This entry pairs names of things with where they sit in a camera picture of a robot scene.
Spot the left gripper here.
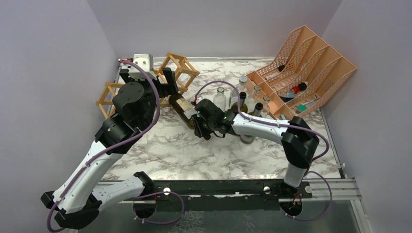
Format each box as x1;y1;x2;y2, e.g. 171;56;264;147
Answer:
121;67;178;128

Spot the dark green wine bottle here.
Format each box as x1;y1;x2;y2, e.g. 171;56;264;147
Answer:
230;91;248;113
168;93;197;130
240;102;263;144

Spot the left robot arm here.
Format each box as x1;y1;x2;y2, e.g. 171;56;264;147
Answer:
41;67;178;231

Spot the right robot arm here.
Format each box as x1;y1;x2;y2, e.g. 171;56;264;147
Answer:
192;99;319;198

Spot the wooden wine rack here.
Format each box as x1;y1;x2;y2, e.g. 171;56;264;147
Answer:
96;52;201;119

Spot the clear bottle silver cap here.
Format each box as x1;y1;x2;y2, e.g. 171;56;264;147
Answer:
229;76;247;108

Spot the clear glass bottle small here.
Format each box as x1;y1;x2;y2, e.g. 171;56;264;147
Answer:
248;85;261;111

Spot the green item in organizer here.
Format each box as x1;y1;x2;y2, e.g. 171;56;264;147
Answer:
295;104;308;114

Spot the red black marker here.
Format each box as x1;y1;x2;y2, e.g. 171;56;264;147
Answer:
291;82;309;94

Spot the orange plastic file organizer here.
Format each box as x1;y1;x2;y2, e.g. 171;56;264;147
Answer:
246;25;357;119

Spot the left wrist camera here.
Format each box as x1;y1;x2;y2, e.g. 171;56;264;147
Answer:
129;53;156;80

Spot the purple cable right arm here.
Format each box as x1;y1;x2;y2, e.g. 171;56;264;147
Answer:
193;80;330;162

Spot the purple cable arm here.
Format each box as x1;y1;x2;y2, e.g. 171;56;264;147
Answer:
193;80;330;162
47;60;161;233

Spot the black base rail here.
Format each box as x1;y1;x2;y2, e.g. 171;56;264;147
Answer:
122;178;360;213

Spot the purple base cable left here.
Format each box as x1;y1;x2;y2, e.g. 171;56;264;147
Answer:
132;191;186;225

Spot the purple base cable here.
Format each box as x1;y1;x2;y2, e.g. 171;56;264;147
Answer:
278;170;333;222
132;191;186;225

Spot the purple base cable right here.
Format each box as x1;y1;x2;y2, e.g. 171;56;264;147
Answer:
278;170;333;222

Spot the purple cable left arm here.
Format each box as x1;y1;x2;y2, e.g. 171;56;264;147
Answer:
47;60;161;233

